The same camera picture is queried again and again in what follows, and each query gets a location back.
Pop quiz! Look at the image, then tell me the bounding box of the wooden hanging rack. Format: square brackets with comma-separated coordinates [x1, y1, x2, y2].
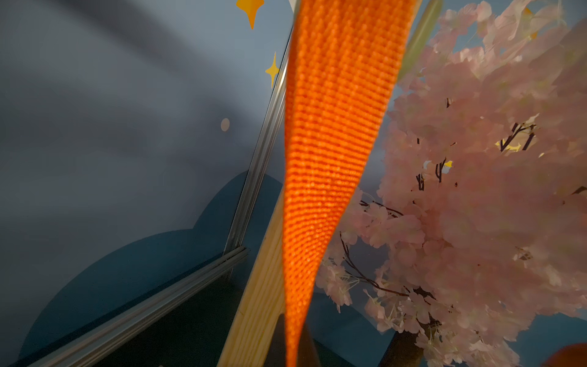
[217, 193, 285, 366]

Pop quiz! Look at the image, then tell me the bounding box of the aluminium frame bar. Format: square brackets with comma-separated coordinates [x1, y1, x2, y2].
[32, 246, 249, 367]

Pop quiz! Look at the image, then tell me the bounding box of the orange bag green hook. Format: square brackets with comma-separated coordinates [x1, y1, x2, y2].
[282, 1, 417, 366]

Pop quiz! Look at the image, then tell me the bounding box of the pink cherry blossom tree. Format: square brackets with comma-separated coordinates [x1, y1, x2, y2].
[316, 1, 586, 366]

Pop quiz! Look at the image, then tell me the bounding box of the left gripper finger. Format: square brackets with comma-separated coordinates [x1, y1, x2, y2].
[263, 313, 322, 367]

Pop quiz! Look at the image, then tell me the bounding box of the aluminium corner post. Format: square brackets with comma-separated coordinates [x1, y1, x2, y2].
[223, 1, 300, 255]

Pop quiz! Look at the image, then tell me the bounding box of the orange bag pink hook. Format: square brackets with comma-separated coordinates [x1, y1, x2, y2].
[541, 343, 587, 367]

